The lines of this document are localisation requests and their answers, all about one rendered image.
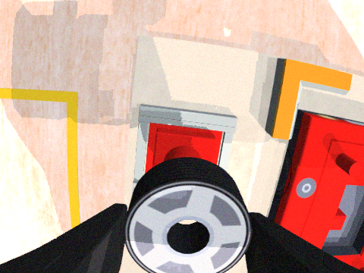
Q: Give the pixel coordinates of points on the red rectangular plate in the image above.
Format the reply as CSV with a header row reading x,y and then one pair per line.
x,y
320,190

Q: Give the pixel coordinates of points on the black tyre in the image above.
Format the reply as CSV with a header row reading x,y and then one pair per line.
x,y
187,189

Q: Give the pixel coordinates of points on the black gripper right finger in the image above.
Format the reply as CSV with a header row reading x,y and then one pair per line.
x,y
274,249

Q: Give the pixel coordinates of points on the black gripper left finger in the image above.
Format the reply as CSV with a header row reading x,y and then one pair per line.
x,y
94,246

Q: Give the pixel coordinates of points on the yellow rectangular outline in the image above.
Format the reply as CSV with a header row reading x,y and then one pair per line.
x,y
72,152

